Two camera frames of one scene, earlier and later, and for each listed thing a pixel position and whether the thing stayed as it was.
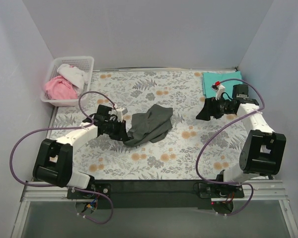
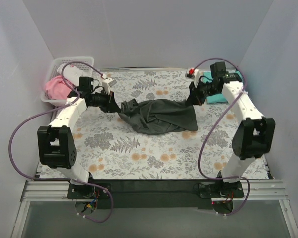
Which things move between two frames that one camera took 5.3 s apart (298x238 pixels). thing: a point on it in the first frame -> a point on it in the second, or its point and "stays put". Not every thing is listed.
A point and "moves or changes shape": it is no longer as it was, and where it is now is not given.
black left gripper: [119, 129] -> [110, 101]
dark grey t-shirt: [153, 125] moves or changes shape
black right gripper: [211, 107] -> [196, 91]
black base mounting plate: [122, 195] stays put
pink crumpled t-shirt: [58, 88] stays put
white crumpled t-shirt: [78, 77] stays put
